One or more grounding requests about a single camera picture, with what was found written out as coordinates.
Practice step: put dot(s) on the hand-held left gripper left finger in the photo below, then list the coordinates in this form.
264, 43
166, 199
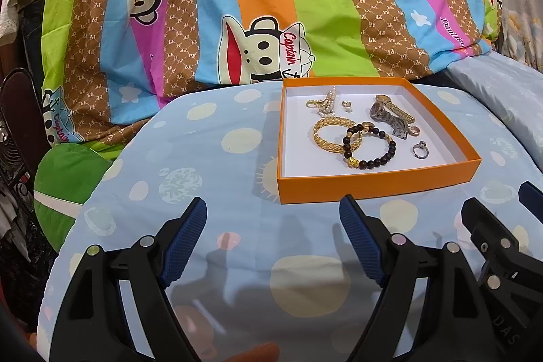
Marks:
186, 243

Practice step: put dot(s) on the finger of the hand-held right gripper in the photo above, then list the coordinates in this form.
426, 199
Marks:
521, 281
533, 194

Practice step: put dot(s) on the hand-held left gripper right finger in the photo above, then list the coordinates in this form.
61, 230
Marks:
360, 239

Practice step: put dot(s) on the orange cardboard box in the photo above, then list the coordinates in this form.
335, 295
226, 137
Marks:
305, 158

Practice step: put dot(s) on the silver wristwatch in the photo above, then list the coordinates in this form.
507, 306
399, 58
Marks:
377, 111

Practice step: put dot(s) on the gold hoop earring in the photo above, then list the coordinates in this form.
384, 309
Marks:
313, 104
348, 110

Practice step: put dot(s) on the light blue dotted bedsheet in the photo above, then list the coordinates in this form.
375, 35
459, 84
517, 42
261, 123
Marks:
191, 158

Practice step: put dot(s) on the gold braided bangle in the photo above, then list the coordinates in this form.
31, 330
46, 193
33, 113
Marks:
322, 141

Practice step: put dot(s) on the plain light blue pillow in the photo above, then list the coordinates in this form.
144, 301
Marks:
500, 82

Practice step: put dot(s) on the gold wristwatch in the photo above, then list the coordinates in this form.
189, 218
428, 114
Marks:
382, 99

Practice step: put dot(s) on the floral grey cloth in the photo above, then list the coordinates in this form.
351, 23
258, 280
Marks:
521, 5

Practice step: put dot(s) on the dark rounded object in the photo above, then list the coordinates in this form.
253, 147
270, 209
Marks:
17, 111

